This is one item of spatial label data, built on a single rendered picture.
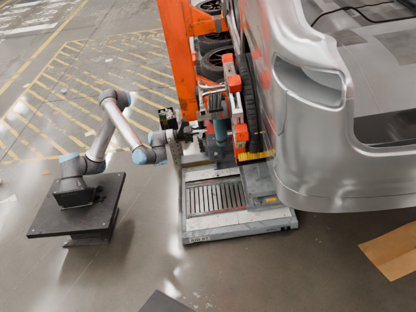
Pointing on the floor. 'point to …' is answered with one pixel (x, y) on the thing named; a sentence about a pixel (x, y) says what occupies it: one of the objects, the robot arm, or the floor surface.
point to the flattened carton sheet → (394, 252)
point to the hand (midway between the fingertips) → (204, 127)
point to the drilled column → (176, 150)
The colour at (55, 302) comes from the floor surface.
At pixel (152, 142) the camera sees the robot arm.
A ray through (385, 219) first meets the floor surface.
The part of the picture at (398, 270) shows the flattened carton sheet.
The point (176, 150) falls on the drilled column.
